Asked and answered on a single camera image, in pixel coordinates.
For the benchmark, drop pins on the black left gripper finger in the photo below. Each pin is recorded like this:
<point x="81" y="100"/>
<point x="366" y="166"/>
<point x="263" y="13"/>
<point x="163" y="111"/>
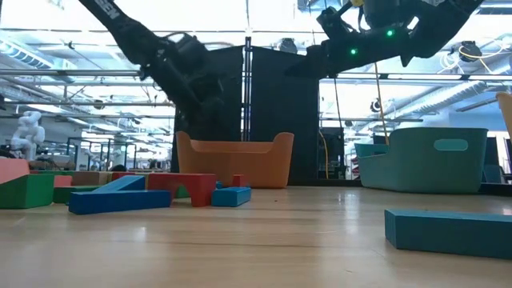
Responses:
<point x="219" y="118"/>
<point x="200" y="116"/>

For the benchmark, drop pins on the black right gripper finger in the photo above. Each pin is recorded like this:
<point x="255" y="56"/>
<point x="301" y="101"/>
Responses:
<point x="316" y="73"/>
<point x="322" y="56"/>

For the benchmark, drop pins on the small red block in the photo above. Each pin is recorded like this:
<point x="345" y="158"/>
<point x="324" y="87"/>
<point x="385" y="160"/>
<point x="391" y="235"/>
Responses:
<point x="239" y="181"/>

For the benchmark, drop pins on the red arch block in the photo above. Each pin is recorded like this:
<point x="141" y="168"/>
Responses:
<point x="204" y="190"/>

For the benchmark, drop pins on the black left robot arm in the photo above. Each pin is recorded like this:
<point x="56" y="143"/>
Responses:
<point x="120" y="26"/>

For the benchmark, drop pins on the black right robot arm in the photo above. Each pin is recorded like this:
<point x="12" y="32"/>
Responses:
<point x="440" y="28"/>

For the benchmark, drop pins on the black ceiling device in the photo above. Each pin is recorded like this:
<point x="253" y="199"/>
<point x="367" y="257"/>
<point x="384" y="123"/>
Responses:
<point x="289" y="46"/>
<point x="375" y="106"/>
<point x="470" y="51"/>

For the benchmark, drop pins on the black partition panel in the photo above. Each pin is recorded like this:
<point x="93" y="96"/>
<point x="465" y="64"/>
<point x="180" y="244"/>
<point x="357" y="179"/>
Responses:
<point x="284" y="112"/>
<point x="234" y="80"/>

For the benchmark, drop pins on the yellow tag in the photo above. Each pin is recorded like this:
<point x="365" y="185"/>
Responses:
<point x="358" y="2"/>

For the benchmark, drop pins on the orange plastic bin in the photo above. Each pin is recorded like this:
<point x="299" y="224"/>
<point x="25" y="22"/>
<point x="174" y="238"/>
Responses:
<point x="240" y="168"/>

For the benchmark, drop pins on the small green block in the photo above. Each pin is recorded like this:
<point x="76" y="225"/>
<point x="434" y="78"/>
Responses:
<point x="183" y="193"/>

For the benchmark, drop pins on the grey metal crossbar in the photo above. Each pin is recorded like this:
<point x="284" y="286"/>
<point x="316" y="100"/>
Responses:
<point x="440" y="76"/>
<point x="400" y="119"/>
<point x="60" y="73"/>
<point x="80" y="103"/>

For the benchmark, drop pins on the black computer case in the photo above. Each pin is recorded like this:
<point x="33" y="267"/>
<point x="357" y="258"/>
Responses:
<point x="335" y="156"/>

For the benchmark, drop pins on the long blue block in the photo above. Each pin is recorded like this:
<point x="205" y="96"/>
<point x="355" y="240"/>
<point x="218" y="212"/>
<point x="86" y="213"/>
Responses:
<point x="120" y="202"/>

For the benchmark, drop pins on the tan block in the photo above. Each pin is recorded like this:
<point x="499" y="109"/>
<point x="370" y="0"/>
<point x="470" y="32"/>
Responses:
<point x="90" y="178"/>

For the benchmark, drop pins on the teal plastic bin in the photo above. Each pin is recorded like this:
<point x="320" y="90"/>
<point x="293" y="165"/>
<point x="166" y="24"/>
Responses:
<point x="420" y="168"/>

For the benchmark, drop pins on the small pink block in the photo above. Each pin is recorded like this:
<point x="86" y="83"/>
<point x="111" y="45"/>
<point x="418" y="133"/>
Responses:
<point x="63" y="181"/>

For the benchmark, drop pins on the long green block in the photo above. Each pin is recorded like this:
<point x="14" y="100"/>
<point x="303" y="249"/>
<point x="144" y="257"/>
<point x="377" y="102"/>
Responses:
<point x="64" y="195"/>

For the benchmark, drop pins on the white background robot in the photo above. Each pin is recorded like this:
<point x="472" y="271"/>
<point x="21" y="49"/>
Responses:
<point x="28" y="136"/>

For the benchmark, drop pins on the teal block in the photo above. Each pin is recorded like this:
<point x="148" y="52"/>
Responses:
<point x="448" y="236"/>

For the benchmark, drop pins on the metal partition post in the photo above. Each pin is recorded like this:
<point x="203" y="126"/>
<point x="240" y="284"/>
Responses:
<point x="247" y="100"/>

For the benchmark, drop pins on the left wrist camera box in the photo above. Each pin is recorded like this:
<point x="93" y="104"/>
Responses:
<point x="190" y="46"/>

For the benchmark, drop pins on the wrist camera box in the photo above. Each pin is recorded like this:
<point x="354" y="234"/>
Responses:
<point x="190" y="46"/>
<point x="336" y="24"/>

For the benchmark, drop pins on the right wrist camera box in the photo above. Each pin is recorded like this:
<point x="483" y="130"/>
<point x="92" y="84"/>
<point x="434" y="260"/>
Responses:
<point x="336" y="24"/>

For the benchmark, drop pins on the black aluminium table frame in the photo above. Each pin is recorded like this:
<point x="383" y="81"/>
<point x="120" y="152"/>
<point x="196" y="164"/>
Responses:
<point x="328" y="183"/>

